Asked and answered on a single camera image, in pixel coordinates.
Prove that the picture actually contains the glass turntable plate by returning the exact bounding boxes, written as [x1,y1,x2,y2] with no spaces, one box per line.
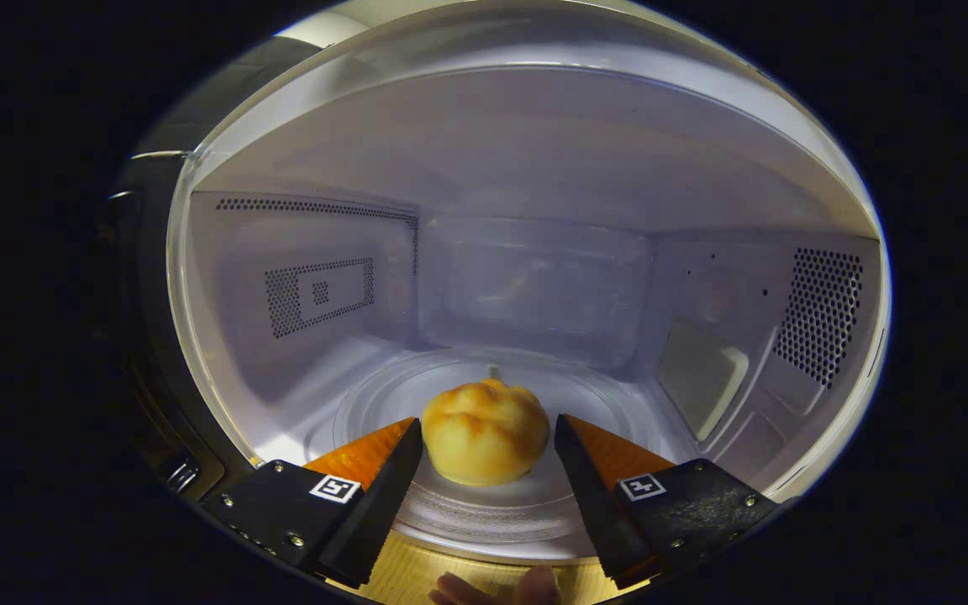
[333,349,661,545]

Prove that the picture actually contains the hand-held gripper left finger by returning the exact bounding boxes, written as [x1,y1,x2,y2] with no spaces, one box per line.
[198,418,424,589]

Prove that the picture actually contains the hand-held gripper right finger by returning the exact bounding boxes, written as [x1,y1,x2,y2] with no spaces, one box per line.
[553,413,779,589]

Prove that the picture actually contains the white microwave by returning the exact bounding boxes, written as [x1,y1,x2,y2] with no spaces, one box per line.
[106,0,892,572]

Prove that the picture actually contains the golden bread bun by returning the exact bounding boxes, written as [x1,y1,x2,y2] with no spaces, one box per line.
[422,378,550,487]

